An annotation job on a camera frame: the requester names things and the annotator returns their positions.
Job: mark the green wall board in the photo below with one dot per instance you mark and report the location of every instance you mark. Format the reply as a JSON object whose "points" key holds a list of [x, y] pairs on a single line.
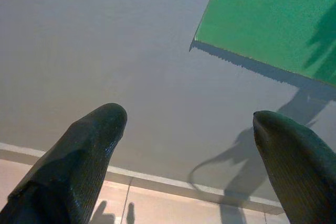
{"points": [[262, 19]]}

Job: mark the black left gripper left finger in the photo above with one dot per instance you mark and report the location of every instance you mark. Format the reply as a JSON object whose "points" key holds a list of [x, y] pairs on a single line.
{"points": [[76, 161]]}

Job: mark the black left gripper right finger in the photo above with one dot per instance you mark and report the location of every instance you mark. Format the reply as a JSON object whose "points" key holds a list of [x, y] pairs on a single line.
{"points": [[299, 166]]}

